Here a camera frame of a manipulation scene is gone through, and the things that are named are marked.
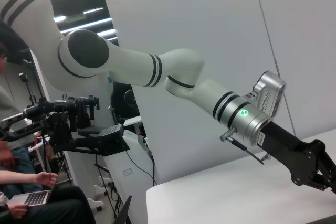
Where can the silver laptop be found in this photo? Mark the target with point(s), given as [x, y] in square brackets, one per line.
[34, 197]

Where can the black teleoperation rig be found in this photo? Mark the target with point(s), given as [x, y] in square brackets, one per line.
[65, 108]

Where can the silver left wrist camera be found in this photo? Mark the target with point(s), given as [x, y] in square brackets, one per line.
[270, 93]

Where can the black tilted panel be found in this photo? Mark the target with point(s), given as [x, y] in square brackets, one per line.
[126, 211]

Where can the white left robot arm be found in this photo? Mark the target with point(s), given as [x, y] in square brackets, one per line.
[131, 64]

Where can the black foot pedal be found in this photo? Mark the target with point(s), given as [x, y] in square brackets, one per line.
[110, 130]

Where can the seated person black trousers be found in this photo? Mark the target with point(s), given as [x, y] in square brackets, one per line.
[65, 208]

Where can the bare bystander forearm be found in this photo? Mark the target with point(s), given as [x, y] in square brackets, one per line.
[18, 177]

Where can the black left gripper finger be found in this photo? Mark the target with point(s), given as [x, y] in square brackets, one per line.
[330, 167]
[325, 186]

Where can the bare bystander hand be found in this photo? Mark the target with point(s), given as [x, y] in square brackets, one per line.
[7, 159]
[18, 211]
[46, 180]

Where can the ceiling light strip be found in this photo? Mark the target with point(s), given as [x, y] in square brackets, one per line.
[107, 32]
[86, 25]

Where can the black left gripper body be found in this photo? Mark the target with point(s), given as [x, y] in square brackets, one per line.
[283, 140]

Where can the person in grey shirt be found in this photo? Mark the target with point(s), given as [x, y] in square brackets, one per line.
[10, 119]

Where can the white equipment cabinet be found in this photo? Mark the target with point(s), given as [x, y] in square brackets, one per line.
[118, 161]

